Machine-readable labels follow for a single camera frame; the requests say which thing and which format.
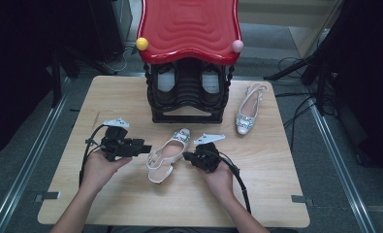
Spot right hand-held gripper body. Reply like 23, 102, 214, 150
187, 133, 227, 173

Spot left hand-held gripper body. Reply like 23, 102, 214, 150
100, 117, 135, 162

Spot white jewelled slingback heel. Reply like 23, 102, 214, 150
145, 127, 192, 184
235, 83, 269, 136

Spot black leather shoe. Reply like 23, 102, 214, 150
153, 62, 180, 105
199, 62, 226, 105

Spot red and black shoe rack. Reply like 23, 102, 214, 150
136, 0, 243, 124

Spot person's right hand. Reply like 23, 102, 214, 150
205, 160, 236, 200

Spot person's left hand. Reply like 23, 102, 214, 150
80, 150, 134, 195

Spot black metal stand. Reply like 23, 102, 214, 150
49, 45, 115, 108

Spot yellow ball knob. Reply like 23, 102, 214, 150
135, 37, 149, 51

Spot pink ball knob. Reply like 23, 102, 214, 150
232, 39, 245, 53

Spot dark cabinet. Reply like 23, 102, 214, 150
88, 0, 134, 64

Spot black tripod stand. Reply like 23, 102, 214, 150
263, 52, 329, 115

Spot left hand-held gripper cable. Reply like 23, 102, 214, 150
79, 124, 108, 187

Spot hand-held gripper cable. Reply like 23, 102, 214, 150
79, 124, 108, 187
217, 151, 252, 215

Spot right hand-held gripper cable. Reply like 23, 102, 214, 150
217, 151, 252, 215

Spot metal floor rail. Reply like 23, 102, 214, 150
306, 96, 377, 233
0, 77, 72, 233

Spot white floor cable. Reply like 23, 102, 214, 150
105, 47, 134, 74

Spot grey table bracket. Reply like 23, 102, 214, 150
290, 194, 314, 207
33, 191, 61, 204

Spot black floor cable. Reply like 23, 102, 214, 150
274, 91, 319, 130

